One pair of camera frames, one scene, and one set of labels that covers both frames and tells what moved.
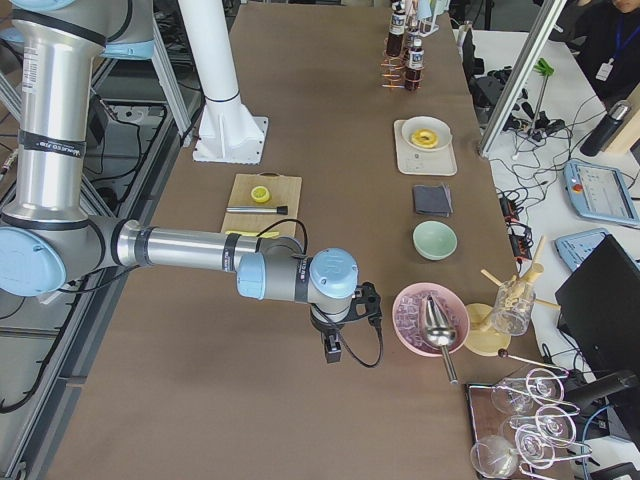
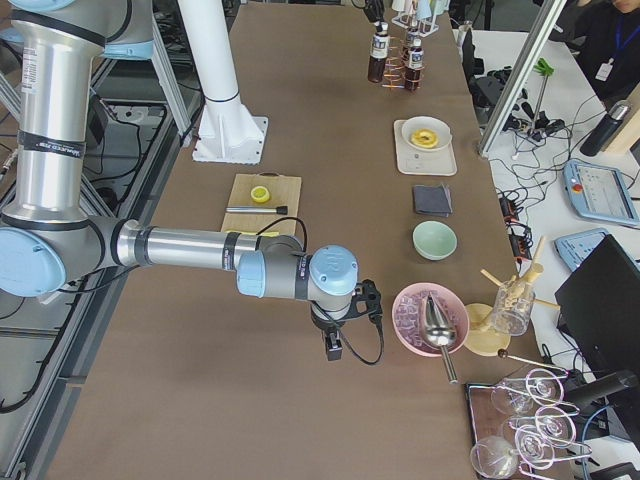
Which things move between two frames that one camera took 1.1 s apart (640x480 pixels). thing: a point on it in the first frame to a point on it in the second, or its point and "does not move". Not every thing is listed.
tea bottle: [394, 42] to [379, 53]
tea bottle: [414, 73] does not move
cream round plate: [411, 125] does not move
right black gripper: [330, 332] does not move
